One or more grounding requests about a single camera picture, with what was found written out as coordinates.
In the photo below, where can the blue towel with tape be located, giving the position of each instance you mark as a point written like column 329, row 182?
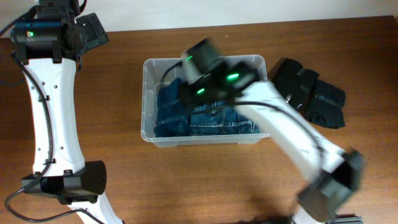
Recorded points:
column 172, row 117

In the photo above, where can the dark blue jeans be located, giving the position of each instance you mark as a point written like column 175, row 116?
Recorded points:
column 225, row 121

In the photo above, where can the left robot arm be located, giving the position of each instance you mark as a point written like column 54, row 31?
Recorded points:
column 49, row 41

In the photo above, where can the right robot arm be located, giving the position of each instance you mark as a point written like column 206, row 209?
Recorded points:
column 333, row 174

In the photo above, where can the clear plastic storage container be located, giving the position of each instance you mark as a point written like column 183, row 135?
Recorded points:
column 153, row 70

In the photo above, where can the black folded garment with tape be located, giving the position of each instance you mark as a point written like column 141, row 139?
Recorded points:
column 295, row 83

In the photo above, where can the dark green folded garment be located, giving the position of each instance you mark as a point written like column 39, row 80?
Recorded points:
column 325, row 107

